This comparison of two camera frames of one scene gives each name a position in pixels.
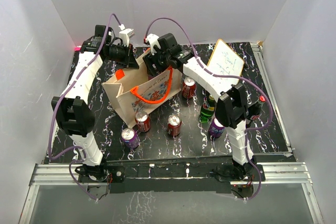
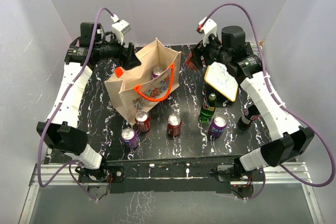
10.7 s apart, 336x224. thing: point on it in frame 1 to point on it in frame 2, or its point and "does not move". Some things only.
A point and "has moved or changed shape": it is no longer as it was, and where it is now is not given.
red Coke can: (174, 124) does not move
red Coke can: (189, 87) has moved or changed shape
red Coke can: (143, 120) does not move
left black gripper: (129, 61) does not move
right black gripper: (150, 60) to (199, 50)
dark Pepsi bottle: (254, 112) does not move
